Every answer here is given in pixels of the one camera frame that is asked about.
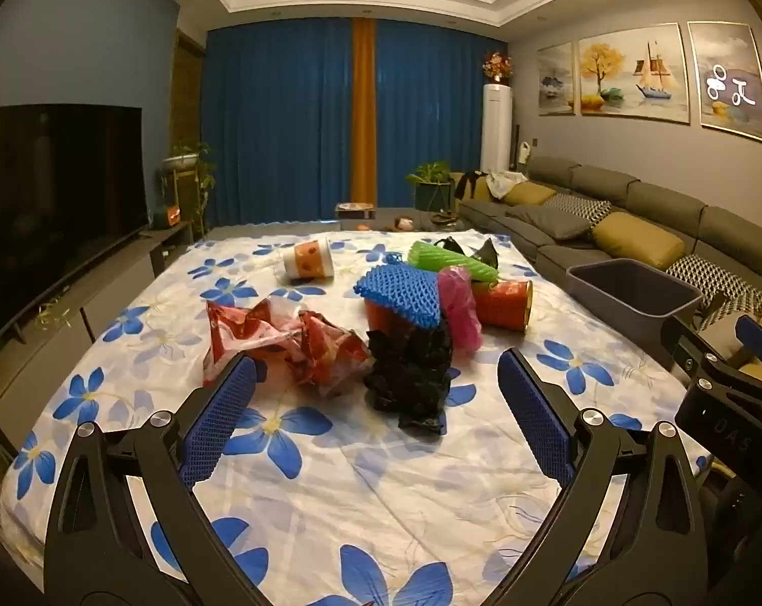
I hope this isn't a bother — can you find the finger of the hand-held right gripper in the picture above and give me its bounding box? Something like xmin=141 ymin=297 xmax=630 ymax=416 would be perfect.
xmin=696 ymin=314 xmax=762 ymax=392
xmin=668 ymin=316 xmax=713 ymax=389

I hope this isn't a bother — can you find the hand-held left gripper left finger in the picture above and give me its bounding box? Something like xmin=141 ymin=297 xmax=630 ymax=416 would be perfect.
xmin=43 ymin=353 xmax=274 ymax=606

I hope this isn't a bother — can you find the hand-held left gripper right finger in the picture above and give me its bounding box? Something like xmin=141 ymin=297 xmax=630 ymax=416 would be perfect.
xmin=482 ymin=347 xmax=710 ymax=606

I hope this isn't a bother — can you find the grey trash bin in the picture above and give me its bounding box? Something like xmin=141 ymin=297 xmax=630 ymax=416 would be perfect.
xmin=566 ymin=259 xmax=705 ymax=367

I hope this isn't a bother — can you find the red plastic bag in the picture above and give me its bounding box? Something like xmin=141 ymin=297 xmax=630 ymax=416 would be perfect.
xmin=204 ymin=296 xmax=377 ymax=400

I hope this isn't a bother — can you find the red snack tube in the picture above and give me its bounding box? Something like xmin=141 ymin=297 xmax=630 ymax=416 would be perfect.
xmin=469 ymin=279 xmax=534 ymax=332

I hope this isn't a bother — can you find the black plastic bag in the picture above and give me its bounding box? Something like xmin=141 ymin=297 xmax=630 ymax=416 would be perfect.
xmin=363 ymin=322 xmax=458 ymax=436

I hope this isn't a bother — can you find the pink plastic bag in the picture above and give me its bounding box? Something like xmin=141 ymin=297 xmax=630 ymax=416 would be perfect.
xmin=436 ymin=265 xmax=483 ymax=351

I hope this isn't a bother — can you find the green foam net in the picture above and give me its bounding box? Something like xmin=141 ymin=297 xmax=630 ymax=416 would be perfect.
xmin=408 ymin=240 xmax=501 ymax=284

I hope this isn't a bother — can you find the white orange paper cup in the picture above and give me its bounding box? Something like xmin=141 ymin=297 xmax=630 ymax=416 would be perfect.
xmin=281 ymin=236 xmax=336 ymax=282

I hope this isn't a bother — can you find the blue foam net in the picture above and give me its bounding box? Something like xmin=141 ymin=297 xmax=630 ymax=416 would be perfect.
xmin=353 ymin=252 xmax=448 ymax=330

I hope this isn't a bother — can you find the beige and houndstooth cushion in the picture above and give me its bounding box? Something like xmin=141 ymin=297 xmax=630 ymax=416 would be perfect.
xmin=696 ymin=293 xmax=762 ymax=335

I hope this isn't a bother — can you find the large houndstooth cushion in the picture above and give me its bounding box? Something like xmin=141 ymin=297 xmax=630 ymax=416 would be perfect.
xmin=665 ymin=254 xmax=762 ymax=313

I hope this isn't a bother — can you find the large yellow cushion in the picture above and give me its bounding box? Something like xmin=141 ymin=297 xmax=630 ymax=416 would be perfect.
xmin=592 ymin=211 xmax=688 ymax=271

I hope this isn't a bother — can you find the grey and yellow sofa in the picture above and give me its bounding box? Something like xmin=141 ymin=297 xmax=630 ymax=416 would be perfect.
xmin=453 ymin=155 xmax=762 ymax=392

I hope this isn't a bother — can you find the blue floral bed sheet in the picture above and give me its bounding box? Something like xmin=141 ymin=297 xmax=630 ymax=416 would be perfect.
xmin=0 ymin=227 xmax=716 ymax=606

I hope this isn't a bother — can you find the grey television cabinet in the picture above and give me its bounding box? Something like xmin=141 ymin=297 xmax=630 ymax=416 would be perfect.
xmin=0 ymin=221 xmax=195 ymax=418

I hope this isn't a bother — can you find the small houndstooth cushion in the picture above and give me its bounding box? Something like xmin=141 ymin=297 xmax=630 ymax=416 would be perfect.
xmin=545 ymin=192 xmax=612 ymax=222

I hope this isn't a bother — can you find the grey cushion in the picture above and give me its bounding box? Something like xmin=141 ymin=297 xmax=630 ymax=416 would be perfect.
xmin=510 ymin=205 xmax=593 ymax=241

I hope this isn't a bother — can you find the grey coffee table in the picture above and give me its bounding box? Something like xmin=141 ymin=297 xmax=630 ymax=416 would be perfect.
xmin=207 ymin=205 xmax=473 ymax=242

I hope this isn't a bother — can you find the small yellow cushion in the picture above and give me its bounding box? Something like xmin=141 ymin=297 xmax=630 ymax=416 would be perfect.
xmin=503 ymin=182 xmax=558 ymax=206

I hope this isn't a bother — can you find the white cloth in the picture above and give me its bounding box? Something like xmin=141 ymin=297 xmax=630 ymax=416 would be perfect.
xmin=485 ymin=170 xmax=527 ymax=198

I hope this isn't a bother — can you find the black garment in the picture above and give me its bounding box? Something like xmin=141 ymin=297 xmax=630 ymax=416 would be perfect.
xmin=456 ymin=172 xmax=492 ymax=201

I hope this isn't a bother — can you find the framed painting with light glare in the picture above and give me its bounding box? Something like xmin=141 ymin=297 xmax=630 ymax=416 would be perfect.
xmin=687 ymin=21 xmax=762 ymax=146

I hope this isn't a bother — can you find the green potted plant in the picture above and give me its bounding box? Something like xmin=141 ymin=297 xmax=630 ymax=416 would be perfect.
xmin=406 ymin=161 xmax=458 ymax=212

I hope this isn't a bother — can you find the trailing potted plant on stand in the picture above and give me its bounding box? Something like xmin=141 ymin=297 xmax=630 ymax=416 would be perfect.
xmin=162 ymin=142 xmax=218 ymax=228

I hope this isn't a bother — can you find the flat screen television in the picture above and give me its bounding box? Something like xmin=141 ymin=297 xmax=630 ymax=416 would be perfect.
xmin=0 ymin=104 xmax=151 ymax=342

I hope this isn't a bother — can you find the framed sailboat painting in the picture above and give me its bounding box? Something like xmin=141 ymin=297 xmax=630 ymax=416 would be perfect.
xmin=576 ymin=22 xmax=691 ymax=124

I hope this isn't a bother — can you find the white standing air conditioner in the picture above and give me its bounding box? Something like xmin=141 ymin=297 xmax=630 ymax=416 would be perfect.
xmin=482 ymin=83 xmax=514 ymax=173

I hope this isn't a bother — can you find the blue curtain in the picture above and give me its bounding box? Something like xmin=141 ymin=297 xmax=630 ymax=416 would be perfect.
xmin=202 ymin=19 xmax=357 ymax=228
xmin=374 ymin=20 xmax=508 ymax=209

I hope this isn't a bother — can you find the small framed painting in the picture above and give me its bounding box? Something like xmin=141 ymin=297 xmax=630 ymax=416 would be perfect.
xmin=537 ymin=42 xmax=576 ymax=118

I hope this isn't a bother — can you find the wooden partition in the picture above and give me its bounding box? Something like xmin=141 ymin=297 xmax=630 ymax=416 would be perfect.
xmin=169 ymin=28 xmax=205 ymax=228

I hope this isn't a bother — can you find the orange flower decoration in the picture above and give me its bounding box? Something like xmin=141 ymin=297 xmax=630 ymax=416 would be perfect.
xmin=482 ymin=52 xmax=513 ymax=85

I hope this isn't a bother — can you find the orange curtain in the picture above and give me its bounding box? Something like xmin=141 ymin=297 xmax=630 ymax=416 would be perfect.
xmin=351 ymin=18 xmax=378 ymax=203

